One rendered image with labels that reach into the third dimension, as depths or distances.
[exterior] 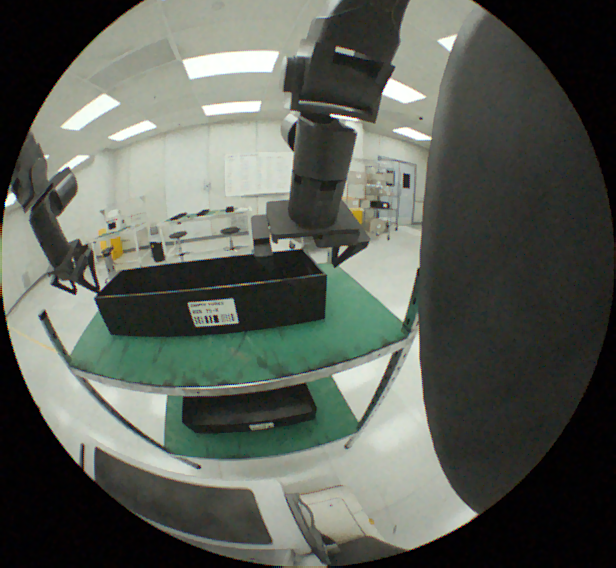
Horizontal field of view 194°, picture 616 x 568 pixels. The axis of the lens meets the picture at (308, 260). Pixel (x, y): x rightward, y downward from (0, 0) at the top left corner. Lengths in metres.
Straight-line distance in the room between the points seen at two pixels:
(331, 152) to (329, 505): 1.02
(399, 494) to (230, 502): 1.17
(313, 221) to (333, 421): 0.87
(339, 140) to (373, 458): 1.32
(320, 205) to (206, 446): 0.97
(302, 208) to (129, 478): 0.36
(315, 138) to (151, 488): 0.36
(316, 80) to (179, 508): 0.37
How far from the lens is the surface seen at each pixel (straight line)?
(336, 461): 1.26
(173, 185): 5.38
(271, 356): 0.39
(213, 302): 0.40
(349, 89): 0.18
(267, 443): 0.93
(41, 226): 0.38
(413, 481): 1.36
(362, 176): 4.33
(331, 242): 0.23
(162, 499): 0.24
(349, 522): 0.99
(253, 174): 5.07
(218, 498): 0.21
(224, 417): 1.00
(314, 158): 0.18
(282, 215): 0.23
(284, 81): 0.17
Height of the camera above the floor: 1.24
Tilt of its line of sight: 22 degrees down
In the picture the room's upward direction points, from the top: straight up
